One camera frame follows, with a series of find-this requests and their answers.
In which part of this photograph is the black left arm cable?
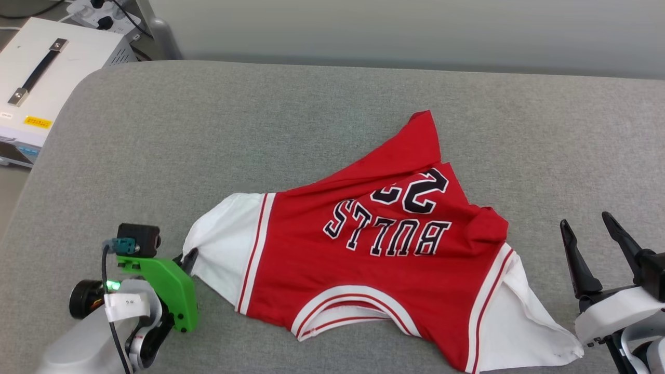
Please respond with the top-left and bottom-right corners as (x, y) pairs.
(101, 238), (135, 374)

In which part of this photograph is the white power strip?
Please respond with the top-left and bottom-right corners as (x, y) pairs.
(66, 0), (142, 33)

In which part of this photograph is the white equipment case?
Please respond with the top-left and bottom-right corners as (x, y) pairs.
(0, 17), (138, 169)

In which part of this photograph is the black strap handle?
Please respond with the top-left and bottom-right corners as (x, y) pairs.
(8, 38), (69, 107)

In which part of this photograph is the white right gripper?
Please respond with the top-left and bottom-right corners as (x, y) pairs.
(560, 211), (665, 348)

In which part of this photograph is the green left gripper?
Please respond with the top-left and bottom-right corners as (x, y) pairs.
(117, 248), (200, 370)

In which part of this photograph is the grey metal post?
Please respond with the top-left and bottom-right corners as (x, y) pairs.
(136, 0), (183, 60)

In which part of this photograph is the red and white basketball jersey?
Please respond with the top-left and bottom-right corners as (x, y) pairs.
(182, 110), (585, 374)

